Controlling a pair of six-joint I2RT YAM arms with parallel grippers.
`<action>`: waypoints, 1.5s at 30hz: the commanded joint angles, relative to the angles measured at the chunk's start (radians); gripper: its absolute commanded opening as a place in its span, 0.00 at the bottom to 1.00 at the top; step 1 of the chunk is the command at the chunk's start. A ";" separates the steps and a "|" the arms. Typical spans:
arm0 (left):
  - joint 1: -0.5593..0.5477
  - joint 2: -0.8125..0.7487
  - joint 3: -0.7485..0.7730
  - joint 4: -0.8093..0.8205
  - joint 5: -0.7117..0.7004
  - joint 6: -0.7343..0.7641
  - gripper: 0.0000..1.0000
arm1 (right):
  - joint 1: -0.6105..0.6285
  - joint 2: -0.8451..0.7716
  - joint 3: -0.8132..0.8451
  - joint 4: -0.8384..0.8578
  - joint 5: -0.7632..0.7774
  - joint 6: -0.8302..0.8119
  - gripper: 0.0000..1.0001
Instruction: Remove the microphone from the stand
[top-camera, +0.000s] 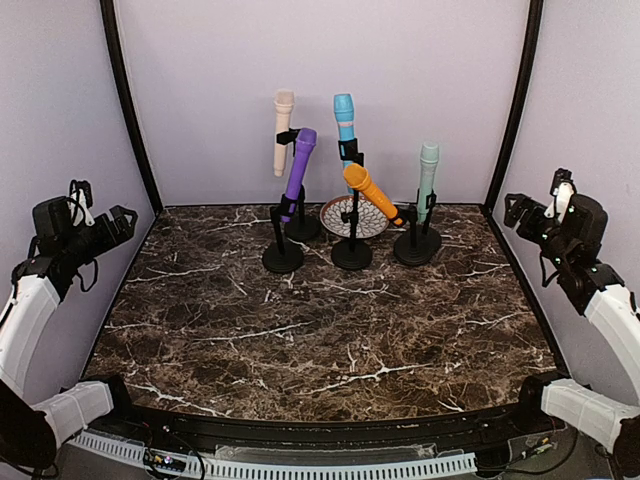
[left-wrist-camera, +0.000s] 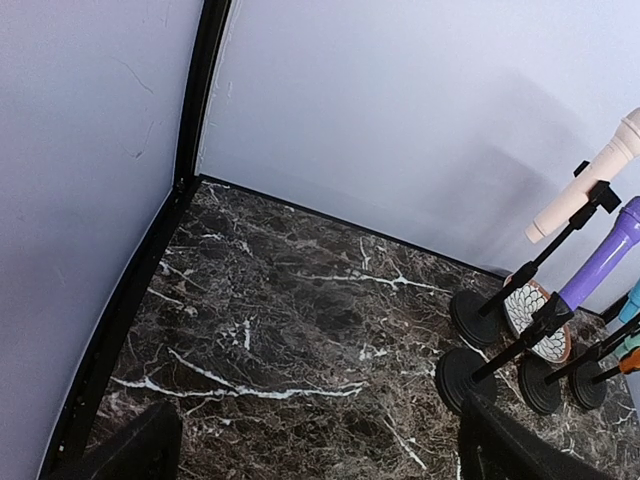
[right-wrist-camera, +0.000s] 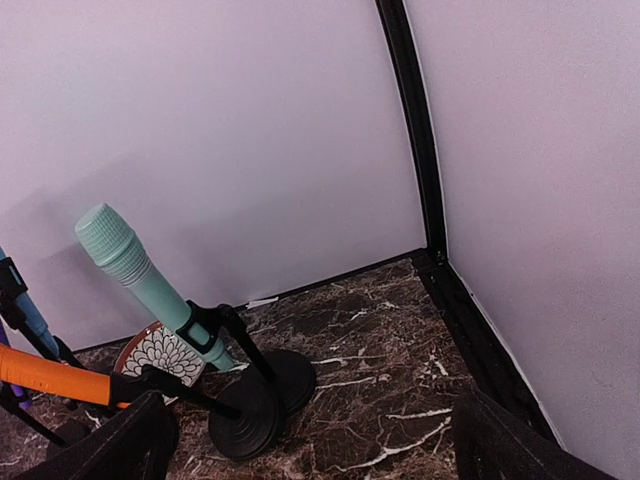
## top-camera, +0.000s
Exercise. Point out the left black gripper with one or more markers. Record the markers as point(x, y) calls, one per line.
point(124, 232)

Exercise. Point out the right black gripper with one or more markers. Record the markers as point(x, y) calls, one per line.
point(524, 202)

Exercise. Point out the mint green microphone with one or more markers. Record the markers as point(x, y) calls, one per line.
point(429, 159)

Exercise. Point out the black stand of orange microphone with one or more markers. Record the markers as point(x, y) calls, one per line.
point(405, 248)

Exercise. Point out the black stand of purple microphone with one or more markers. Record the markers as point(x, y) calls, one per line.
point(282, 256)

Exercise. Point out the orange microphone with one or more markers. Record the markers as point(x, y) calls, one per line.
point(359, 179)

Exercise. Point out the black stand of blue microphone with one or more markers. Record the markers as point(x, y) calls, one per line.
point(351, 254)

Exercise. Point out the purple microphone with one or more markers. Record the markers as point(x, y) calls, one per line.
point(304, 144)

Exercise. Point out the blue microphone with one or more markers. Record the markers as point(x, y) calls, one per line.
point(344, 113)

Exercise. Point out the black stand of mint microphone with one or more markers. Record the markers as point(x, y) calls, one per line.
point(430, 239)

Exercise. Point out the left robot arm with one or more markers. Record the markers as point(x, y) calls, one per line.
point(66, 238)

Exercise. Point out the black stand of beige microphone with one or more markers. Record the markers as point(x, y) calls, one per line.
point(301, 227)

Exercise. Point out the beige microphone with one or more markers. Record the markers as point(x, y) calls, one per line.
point(284, 102)

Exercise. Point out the floral patterned ceramic plate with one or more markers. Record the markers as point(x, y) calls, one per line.
point(372, 222)

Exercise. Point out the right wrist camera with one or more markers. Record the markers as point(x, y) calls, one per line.
point(562, 189)

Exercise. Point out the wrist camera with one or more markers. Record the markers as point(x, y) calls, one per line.
point(82, 202)
point(562, 189)

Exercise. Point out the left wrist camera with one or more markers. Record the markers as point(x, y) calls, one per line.
point(82, 202)

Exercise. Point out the left black corner post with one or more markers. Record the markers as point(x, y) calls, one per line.
point(121, 81)

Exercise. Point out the black corner post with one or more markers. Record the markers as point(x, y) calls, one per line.
point(121, 81)
point(525, 70)

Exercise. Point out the right black corner post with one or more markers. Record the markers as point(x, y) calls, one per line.
point(525, 70)

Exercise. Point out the black front frame rail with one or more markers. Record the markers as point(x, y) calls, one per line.
point(480, 429)

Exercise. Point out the white slotted cable duct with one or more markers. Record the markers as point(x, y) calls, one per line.
point(174, 465)

